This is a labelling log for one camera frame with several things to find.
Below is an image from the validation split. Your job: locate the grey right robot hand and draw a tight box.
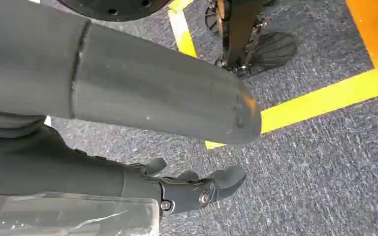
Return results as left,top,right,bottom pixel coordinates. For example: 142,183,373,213
0,0,262,216

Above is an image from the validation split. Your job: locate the yellow floor tape strip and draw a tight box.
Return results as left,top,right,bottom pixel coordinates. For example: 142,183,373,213
167,0,198,59
204,67,378,151

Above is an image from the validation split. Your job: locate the black robot foot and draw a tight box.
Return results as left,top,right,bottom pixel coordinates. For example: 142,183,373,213
204,0,299,80

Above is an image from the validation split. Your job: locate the clear plastic sheet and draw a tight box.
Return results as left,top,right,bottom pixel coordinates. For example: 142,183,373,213
0,185,161,236

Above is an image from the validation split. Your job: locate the orange floor tape strip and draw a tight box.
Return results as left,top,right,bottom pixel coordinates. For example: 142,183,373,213
345,0,378,72

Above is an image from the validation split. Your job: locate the black round base plate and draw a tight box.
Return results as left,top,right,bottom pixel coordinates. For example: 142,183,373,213
57,0,174,23

